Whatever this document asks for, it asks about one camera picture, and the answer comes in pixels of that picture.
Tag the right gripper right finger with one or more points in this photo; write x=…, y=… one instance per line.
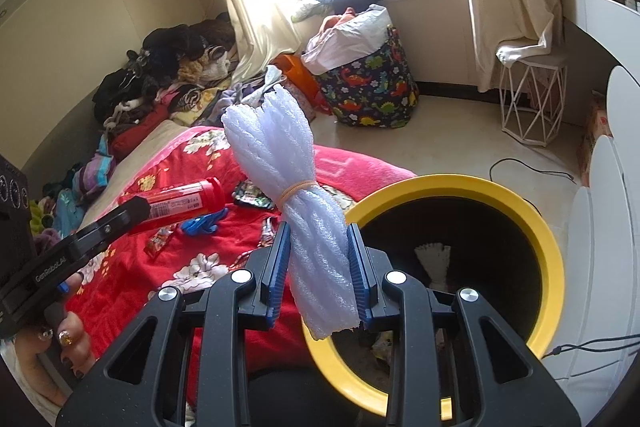
x=451, y=344

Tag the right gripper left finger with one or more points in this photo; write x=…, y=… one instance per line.
x=142, y=378

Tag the red stick wrapper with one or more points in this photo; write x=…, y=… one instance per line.
x=159, y=240

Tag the blue glove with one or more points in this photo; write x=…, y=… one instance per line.
x=203, y=225

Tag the red tube bottle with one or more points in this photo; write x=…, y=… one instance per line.
x=175, y=204

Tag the dark green snack packet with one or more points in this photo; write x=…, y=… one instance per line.
x=247, y=194

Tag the white foam net large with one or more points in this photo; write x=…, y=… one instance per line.
x=274, y=147

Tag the white foam net small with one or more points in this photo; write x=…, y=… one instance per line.
x=435, y=259

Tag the brown snack bar wrapper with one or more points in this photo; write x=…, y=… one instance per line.
x=268, y=232

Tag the yellow rimmed black trash bin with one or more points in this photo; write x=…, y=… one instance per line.
x=500, y=245

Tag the white round chair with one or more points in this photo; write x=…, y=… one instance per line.
x=600, y=317

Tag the striped purple blue garment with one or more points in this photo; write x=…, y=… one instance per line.
x=92, y=179

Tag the red floral blanket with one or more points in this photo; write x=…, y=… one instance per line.
x=118, y=282

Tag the pile of dark clothes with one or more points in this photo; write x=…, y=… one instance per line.
x=198, y=54

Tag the dinosaur print laundry basket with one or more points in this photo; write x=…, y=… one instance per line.
x=376, y=91

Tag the orange bag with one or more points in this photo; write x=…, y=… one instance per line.
x=292, y=67

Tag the white dresser desk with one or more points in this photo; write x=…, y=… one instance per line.
x=612, y=25

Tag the white bag in basket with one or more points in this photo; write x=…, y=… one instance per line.
x=343, y=39

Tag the white wire side table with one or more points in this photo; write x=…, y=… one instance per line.
x=532, y=94

